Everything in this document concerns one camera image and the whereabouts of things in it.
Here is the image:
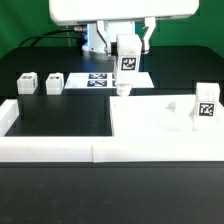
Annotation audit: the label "white marker base plate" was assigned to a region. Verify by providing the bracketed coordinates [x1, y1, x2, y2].
[65, 72, 154, 89]

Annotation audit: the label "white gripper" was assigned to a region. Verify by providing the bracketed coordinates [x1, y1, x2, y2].
[49, 0, 199, 55]

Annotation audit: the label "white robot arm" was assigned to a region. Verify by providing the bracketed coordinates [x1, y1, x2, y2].
[48, 0, 199, 56]

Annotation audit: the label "white square table top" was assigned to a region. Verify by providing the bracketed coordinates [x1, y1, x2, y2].
[110, 95, 224, 139]

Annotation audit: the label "white U-shaped obstacle fence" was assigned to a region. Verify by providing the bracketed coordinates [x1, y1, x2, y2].
[0, 99, 224, 163]

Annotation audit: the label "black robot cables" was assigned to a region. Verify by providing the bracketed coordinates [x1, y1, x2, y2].
[18, 28, 89, 48]

